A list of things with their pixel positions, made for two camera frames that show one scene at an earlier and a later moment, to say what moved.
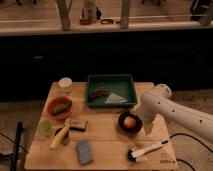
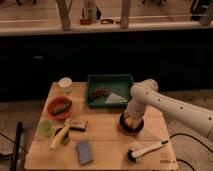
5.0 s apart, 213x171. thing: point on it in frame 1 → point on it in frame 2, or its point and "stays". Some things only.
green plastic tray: (111, 91) stays
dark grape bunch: (100, 92) stays
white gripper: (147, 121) → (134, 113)
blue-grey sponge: (84, 152) stays
